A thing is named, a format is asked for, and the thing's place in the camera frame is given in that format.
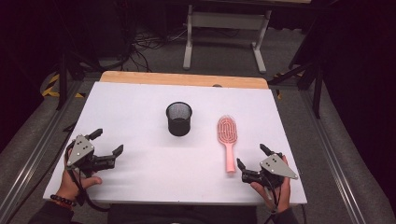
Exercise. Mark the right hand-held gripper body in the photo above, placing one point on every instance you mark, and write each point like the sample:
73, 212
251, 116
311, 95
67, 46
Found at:
275, 166

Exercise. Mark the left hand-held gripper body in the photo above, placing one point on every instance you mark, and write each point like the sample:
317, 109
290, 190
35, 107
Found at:
80, 151

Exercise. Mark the pink hairbrush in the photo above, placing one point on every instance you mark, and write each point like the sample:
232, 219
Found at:
227, 130

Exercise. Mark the black mesh pen holder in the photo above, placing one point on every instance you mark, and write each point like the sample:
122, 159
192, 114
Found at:
179, 127

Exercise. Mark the person's right hand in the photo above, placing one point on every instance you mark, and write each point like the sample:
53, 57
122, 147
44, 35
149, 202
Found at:
285, 194

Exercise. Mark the person's left hand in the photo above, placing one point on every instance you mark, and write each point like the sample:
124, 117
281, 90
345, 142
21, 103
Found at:
70, 185

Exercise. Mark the white board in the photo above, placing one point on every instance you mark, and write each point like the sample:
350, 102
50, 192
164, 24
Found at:
162, 168

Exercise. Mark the yellow black hazard tape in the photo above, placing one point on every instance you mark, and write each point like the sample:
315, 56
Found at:
49, 90
278, 93

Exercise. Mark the black metal stand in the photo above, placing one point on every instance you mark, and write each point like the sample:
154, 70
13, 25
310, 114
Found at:
63, 81
317, 93

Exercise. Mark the person's dark clothing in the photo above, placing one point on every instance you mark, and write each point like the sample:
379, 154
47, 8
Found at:
186, 216

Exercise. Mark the wooden table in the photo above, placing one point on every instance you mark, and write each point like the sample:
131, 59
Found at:
174, 79

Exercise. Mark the aluminium rail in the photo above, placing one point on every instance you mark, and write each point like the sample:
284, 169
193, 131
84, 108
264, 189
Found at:
34, 158
336, 174

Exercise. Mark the grey metal desk frame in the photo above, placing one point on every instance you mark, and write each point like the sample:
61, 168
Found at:
227, 21

